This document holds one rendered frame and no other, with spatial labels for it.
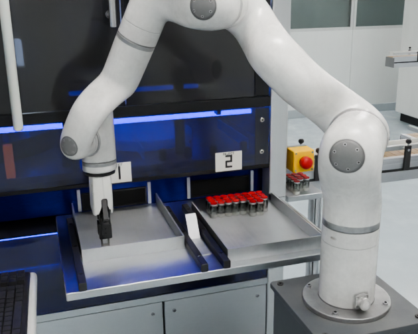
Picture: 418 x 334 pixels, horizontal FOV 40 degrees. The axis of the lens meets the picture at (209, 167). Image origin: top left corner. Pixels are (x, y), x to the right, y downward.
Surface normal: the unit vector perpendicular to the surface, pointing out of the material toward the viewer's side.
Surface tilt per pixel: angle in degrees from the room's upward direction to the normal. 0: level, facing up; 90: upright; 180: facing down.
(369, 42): 90
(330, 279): 90
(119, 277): 0
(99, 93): 48
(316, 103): 127
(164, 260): 0
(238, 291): 90
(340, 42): 90
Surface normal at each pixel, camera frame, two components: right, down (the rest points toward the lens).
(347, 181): -0.27, 0.79
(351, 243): -0.19, 0.29
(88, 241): -0.01, -0.95
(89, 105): -0.05, -0.26
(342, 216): -0.50, 0.32
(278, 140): 0.29, 0.29
